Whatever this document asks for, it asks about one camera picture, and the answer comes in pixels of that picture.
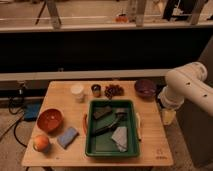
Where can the green plastic tray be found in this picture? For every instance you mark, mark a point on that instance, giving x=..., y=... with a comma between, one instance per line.
x=102, y=145

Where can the white marker pen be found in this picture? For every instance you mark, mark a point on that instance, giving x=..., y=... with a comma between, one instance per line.
x=138, y=126

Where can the bunch of dark grapes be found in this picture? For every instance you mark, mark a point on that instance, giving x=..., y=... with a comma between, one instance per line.
x=113, y=90

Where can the black handled brush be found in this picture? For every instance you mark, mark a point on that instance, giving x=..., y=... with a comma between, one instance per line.
x=120, y=115

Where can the purple bowl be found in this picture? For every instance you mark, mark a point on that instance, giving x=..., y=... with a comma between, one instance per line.
x=145, y=88

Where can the blue sponge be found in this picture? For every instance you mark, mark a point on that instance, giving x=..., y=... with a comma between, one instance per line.
x=67, y=137

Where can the blue box on floor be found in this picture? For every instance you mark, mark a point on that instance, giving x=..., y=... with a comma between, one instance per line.
x=31, y=111

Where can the dark sponge block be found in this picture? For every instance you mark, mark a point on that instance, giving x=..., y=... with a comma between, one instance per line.
x=102, y=111

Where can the grey towel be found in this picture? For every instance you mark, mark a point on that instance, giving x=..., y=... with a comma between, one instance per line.
x=119, y=136

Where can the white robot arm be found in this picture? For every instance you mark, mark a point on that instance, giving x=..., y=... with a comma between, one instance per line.
x=186, y=82

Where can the orange apple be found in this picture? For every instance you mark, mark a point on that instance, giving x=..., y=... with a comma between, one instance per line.
x=41, y=143

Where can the white paper cup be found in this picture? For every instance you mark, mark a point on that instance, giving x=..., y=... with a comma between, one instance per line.
x=77, y=90

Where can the orange carrot stick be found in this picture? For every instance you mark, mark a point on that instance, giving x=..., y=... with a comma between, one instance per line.
x=85, y=124

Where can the orange bowl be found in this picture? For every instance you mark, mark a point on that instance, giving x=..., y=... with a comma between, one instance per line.
x=49, y=120

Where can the wooden folding table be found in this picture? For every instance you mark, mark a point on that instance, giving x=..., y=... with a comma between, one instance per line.
x=154, y=147

